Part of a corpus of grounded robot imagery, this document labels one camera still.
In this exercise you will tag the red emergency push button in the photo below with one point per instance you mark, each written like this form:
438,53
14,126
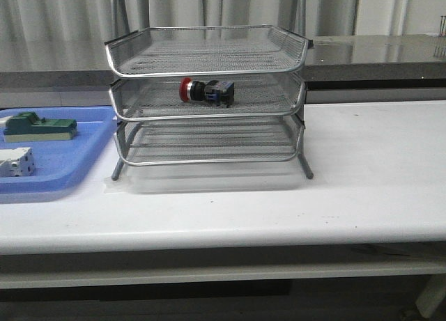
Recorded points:
214,91

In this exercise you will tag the silver mesh tray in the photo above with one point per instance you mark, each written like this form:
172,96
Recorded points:
220,140
206,50
143,99

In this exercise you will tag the blue plastic tray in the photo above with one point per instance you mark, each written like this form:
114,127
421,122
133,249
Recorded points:
62,164

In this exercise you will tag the white circuit breaker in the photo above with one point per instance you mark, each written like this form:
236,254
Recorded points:
17,162

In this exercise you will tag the dark stone counter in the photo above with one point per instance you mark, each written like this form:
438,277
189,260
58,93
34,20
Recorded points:
334,62

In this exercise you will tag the white table leg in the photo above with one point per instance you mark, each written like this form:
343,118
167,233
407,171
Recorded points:
431,296

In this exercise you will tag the silver rack frame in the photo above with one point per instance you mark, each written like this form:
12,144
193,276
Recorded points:
298,14

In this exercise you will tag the green knife switch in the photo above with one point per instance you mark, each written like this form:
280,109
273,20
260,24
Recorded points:
29,127

